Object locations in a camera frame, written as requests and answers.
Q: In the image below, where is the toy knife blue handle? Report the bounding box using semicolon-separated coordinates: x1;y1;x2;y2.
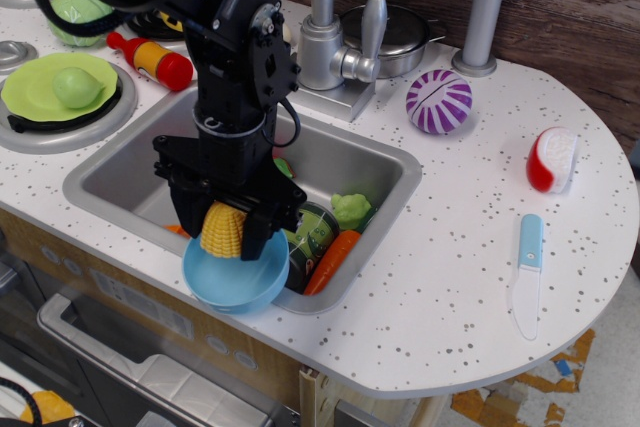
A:
512;214;544;341

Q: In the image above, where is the green toy cabbage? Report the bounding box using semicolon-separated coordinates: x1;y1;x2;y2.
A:
49;0;113;47

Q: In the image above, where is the grey stove knob left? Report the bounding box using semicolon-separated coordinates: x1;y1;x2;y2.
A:
0;40;38;75

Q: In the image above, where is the pale green toy fruit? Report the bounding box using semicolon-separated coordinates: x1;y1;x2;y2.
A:
51;67;106;109

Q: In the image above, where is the yellow toy corn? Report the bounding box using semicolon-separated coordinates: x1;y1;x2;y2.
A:
200;201;247;259

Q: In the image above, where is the light blue plastic bowl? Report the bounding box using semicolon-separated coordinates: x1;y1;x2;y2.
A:
182;231;289;314

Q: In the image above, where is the silver toy faucet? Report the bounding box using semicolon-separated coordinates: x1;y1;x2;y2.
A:
288;0;387;122

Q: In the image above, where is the grey vertical support pole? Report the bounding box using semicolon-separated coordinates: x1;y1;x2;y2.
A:
452;0;502;78

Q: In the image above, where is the black cable bottom left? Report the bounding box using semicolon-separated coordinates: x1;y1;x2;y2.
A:
0;376;44;427

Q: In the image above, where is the yellow object bottom left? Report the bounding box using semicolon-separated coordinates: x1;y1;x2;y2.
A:
31;391;76;425

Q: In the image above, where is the light green toy broccoli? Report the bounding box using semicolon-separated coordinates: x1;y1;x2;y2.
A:
331;193;372;230

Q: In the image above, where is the red white toy cheese wedge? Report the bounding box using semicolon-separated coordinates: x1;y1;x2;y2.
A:
526;127;578;193

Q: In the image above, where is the purple white toy onion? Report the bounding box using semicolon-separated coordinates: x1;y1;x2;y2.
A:
405;69;473;134

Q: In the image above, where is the yellow toy banana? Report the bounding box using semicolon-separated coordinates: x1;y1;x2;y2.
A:
159;12;183;32

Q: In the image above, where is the light green plastic plate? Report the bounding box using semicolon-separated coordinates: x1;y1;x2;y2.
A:
1;53;118;122

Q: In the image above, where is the red toy ketchup bottle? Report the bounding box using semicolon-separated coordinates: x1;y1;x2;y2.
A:
106;32;194;91

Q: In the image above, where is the orange toy carrot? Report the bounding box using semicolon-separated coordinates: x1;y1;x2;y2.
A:
303;230;361;296

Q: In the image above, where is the back right stove burner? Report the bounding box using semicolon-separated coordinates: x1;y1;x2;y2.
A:
120;11;188;56

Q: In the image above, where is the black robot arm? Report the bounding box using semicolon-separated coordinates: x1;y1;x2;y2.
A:
36;0;306;260

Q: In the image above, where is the green toy food can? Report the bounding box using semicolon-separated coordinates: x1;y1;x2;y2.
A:
285;202;340;293

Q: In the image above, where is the silver toy cooking pot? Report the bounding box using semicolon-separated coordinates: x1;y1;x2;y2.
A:
340;5;446;79

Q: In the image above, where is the front left stove burner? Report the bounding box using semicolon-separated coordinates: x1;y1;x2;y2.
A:
1;63;138;155

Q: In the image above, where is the small orange toy piece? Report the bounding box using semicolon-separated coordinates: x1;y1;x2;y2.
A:
164;224;190;239

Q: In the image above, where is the silver toy sink basin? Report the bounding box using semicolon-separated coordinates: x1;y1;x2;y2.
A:
63;86;422;314

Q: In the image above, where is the cream toy milk jug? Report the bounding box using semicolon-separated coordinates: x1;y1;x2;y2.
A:
282;23;293;45

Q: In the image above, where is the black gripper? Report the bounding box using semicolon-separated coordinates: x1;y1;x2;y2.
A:
153;121;306;261

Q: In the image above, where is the red toy chili pepper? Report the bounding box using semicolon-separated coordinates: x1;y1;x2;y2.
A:
273;157;296;179

